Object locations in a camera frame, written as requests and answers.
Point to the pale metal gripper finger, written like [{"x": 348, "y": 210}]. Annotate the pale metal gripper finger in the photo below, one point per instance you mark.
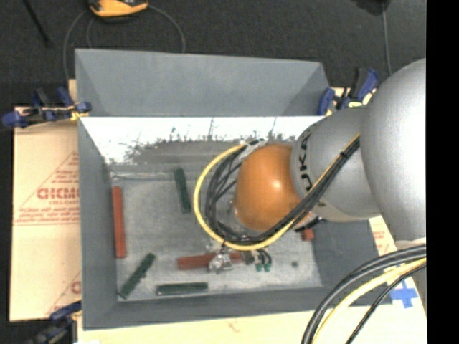
[
  {"x": 220, "y": 264},
  {"x": 215, "y": 248}
]

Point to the red-brown flat block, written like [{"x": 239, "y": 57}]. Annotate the red-brown flat block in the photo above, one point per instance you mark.
[
  {"x": 307, "y": 234},
  {"x": 119, "y": 224},
  {"x": 191, "y": 262}
]

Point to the dark green flat block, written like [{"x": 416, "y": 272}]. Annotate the dark green flat block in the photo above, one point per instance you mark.
[
  {"x": 182, "y": 192},
  {"x": 138, "y": 274},
  {"x": 181, "y": 288}
]

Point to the grey metal bin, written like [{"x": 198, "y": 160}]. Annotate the grey metal bin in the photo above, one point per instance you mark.
[{"x": 201, "y": 88}]

